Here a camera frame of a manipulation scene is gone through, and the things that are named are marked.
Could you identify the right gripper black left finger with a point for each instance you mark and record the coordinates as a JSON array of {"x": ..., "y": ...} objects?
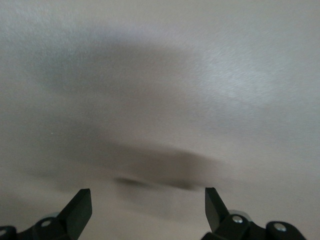
[{"x": 75, "y": 215}]

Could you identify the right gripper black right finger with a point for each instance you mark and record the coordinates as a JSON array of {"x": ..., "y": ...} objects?
[{"x": 217, "y": 217}]

